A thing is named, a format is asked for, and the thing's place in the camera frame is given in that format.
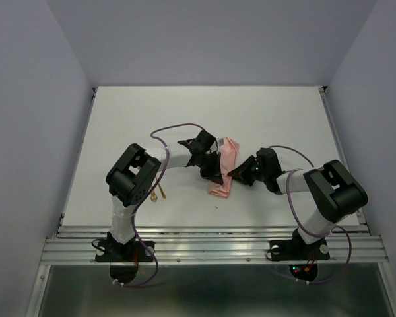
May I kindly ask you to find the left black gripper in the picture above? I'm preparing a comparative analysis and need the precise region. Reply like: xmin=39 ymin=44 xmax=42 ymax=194
xmin=197 ymin=152 xmax=222 ymax=184

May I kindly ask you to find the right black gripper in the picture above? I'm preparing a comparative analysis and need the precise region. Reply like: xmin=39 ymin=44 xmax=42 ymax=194
xmin=227 ymin=155 xmax=267 ymax=186

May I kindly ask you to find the pink satin napkin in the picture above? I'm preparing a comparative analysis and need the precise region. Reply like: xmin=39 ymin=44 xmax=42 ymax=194
xmin=207 ymin=137 xmax=240 ymax=198

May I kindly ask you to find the gold fork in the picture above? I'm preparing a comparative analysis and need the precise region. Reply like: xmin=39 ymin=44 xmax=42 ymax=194
xmin=155 ymin=176 xmax=166 ymax=199

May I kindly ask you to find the gold spoon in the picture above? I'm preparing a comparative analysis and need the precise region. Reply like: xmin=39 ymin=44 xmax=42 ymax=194
xmin=150 ymin=192 xmax=158 ymax=202

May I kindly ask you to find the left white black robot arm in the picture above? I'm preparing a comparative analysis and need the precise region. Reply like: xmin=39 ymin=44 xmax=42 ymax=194
xmin=96 ymin=136 xmax=223 ymax=262

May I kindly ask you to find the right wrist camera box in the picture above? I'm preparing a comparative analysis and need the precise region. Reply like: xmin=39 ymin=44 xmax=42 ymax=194
xmin=256 ymin=147 xmax=282 ymax=176

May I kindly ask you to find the aluminium frame rail front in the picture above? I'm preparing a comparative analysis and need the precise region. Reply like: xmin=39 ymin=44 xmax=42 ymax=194
xmin=40 ymin=225 xmax=389 ymax=265

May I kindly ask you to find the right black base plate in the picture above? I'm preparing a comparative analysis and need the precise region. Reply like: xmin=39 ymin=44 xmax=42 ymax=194
xmin=265 ymin=239 xmax=330 ymax=262

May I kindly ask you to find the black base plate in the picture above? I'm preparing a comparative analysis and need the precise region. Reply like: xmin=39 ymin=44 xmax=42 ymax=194
xmin=265 ymin=239 xmax=330 ymax=262
xmin=91 ymin=239 xmax=154 ymax=263

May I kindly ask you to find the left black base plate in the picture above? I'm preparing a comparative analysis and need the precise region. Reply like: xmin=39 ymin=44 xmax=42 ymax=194
xmin=91 ymin=239 xmax=154 ymax=263

